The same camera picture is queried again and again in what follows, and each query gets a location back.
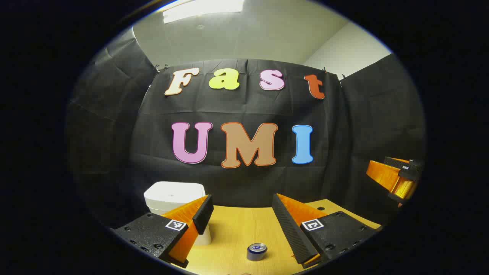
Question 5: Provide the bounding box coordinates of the wooden desktop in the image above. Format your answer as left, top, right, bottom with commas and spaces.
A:
168, 199, 382, 275

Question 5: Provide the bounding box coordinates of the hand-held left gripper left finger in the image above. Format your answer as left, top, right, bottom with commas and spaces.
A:
111, 194, 214, 269

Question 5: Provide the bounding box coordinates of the black backdrop cloth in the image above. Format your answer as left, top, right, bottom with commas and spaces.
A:
65, 29, 426, 230

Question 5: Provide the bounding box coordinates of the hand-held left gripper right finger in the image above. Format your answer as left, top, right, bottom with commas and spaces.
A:
272, 193, 382, 269

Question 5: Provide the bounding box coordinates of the white desktop garbage bin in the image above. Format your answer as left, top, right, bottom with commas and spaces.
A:
144, 181, 212, 246

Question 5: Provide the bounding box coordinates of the ceiling light panel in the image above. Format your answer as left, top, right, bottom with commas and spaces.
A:
162, 0, 245, 24

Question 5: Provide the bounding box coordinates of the blue pop can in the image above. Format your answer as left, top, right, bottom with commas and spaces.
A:
246, 243, 268, 262

